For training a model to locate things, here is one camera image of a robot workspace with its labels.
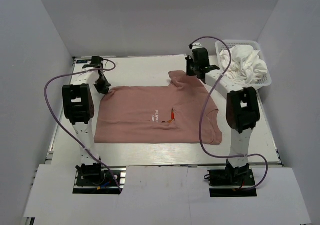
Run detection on white t shirt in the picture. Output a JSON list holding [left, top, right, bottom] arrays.
[[219, 45, 268, 85]]

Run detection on pink printed t shirt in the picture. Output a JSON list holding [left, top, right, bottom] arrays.
[[94, 70, 222, 145]]

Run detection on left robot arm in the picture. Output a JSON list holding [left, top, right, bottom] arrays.
[[62, 56, 111, 185]]

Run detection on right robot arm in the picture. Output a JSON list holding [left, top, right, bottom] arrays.
[[185, 47, 260, 187]]

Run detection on dark label sticker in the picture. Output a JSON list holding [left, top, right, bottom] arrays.
[[76, 59, 92, 64]]

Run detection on white plastic basket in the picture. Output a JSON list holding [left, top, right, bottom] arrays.
[[215, 40, 272, 90]]

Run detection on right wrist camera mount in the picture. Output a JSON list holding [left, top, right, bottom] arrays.
[[188, 42, 203, 50]]

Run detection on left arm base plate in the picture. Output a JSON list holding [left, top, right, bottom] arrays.
[[72, 169, 126, 195]]

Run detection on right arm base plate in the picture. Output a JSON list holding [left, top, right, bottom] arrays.
[[203, 169, 258, 198]]

